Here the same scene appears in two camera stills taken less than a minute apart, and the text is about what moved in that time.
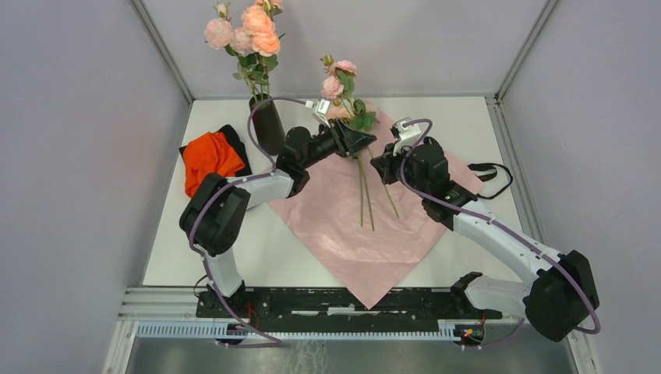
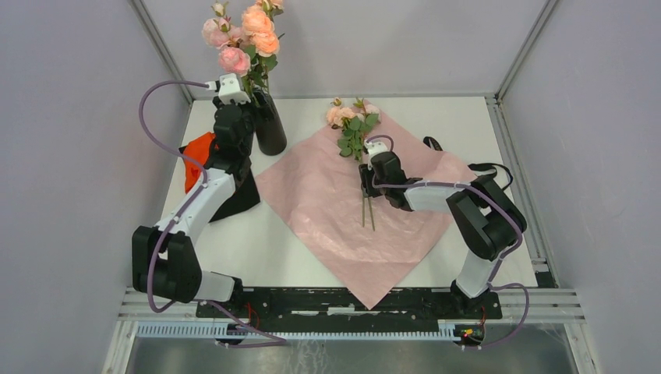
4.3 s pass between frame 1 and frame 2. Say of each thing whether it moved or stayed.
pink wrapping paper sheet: stayed
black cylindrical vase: stayed
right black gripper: moved
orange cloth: stayed
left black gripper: moved
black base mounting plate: stayed
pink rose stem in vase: stayed
